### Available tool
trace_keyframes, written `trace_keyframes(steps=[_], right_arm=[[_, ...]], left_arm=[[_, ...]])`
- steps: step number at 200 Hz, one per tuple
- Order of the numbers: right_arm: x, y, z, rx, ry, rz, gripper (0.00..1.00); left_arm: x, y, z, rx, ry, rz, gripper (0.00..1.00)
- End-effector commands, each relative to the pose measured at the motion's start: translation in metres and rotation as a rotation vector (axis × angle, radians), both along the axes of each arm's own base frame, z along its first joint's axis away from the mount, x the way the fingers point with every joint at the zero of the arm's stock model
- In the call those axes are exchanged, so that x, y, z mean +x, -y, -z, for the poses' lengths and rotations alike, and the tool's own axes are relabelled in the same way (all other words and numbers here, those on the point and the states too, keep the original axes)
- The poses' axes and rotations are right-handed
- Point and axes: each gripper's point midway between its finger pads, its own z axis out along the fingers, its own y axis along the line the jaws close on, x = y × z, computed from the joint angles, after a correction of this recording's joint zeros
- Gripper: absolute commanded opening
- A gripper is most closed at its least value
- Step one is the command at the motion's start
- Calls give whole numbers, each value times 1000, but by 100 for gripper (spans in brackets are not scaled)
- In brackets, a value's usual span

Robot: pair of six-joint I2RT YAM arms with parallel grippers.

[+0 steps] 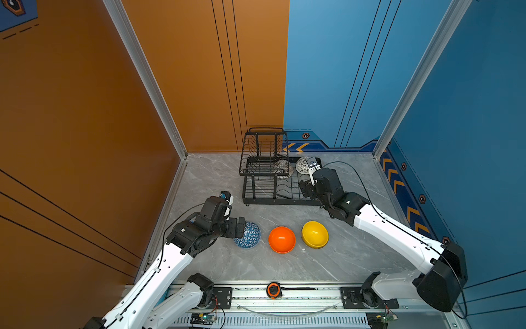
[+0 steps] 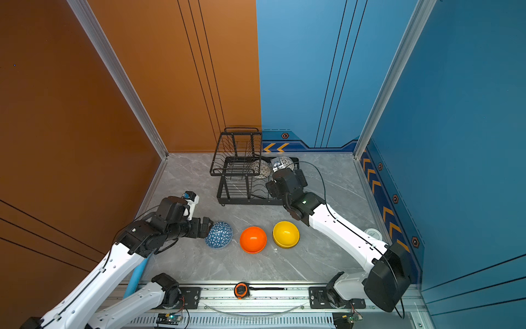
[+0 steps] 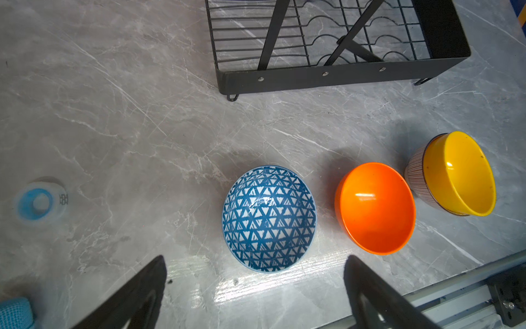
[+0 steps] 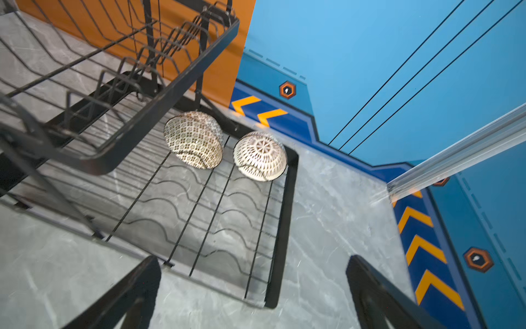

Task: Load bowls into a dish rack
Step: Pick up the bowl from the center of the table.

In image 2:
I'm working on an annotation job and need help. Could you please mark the blue triangle patterned bowl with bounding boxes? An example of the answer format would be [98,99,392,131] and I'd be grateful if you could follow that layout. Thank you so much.
[205,222,233,249]

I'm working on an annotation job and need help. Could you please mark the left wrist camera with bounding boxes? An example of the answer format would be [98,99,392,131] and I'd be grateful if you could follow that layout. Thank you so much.
[183,191,199,220]

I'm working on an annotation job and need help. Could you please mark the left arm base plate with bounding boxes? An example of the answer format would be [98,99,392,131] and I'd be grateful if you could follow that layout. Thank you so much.
[160,287,201,310]

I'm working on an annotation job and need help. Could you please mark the orange bowl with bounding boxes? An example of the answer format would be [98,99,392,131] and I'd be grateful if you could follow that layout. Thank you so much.
[239,226,267,254]

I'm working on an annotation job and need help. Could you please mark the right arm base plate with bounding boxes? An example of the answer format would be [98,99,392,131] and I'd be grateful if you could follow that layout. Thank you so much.
[308,287,367,309]

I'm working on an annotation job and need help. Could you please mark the brown floral patterned bowl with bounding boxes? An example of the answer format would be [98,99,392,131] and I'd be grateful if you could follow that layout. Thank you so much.
[249,160,271,180]

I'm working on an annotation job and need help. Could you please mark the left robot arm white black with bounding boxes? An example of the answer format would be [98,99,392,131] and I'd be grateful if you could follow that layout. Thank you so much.
[22,191,213,328]

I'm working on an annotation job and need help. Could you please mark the black wire dish rack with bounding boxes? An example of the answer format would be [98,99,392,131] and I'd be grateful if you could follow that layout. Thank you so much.
[210,127,282,206]

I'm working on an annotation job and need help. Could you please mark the yellow bowl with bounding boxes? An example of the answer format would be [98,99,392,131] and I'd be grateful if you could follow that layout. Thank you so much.
[273,221,300,249]

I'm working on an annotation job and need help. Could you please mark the right green circuit board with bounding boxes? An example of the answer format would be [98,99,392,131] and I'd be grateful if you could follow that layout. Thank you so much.
[332,313,363,329]

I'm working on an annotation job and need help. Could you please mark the orange black tape measure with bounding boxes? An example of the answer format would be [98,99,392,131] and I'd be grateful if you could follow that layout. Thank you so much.
[234,282,250,300]

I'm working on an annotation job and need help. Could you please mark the left green circuit board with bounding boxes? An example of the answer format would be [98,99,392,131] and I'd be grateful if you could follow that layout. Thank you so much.
[156,313,184,326]

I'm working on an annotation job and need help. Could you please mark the blue cylinder tube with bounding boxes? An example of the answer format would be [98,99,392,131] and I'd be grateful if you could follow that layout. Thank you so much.
[123,254,151,299]

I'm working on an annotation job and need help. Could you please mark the green circuit board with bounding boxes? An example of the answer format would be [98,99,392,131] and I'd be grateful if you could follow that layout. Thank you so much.
[332,313,363,329]
[156,313,184,326]

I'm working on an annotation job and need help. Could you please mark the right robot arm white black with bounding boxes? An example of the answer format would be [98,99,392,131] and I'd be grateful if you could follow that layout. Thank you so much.
[267,168,412,313]

